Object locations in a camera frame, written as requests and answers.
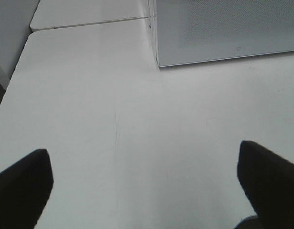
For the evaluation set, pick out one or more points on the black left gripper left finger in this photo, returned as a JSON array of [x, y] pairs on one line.
[[25, 188]]

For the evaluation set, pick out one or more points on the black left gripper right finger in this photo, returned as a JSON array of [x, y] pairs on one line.
[[267, 180]]

